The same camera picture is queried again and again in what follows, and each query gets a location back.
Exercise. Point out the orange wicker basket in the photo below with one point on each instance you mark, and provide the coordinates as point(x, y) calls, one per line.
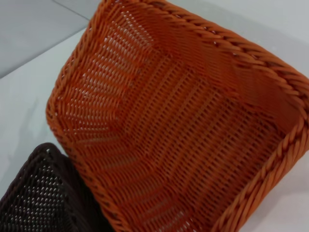
point(173, 125)

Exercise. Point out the dark brown wicker basket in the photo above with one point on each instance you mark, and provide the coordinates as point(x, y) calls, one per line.
point(41, 193)

